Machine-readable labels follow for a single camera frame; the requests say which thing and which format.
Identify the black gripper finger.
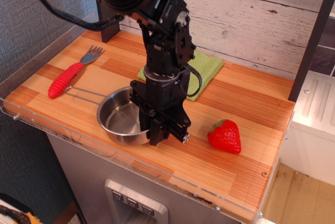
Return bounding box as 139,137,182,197
139,111,153,132
150,119,170,146

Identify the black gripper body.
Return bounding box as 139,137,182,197
130,73,191,143

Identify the steel pot with wire handle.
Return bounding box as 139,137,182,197
63,86,149,145

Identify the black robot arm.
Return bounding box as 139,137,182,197
99,0,195,145

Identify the green folded towel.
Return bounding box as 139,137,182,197
137,51,225,102

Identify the clear acrylic table guard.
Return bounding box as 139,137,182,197
6,18,294,213

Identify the red toy strawberry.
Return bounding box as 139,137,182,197
207,119,241,154

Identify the silver toy fridge cabinet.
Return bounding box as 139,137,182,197
48,135,259,223

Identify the fridge dispenser button panel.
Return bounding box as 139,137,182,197
104,179,169,223

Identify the white toy sink unit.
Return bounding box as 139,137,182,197
280,71,334,185

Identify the black orange object bottom left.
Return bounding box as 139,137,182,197
1,193,41,223

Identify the fork with red handle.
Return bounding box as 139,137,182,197
48,46,103,99

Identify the black braided cable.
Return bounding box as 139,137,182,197
23,0,125,31

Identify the dark left frame post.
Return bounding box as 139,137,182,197
96,1,120,43

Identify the dark frame post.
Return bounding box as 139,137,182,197
288,0,334,102
96,1,120,43

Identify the dark right frame post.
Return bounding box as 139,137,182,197
288,0,334,102

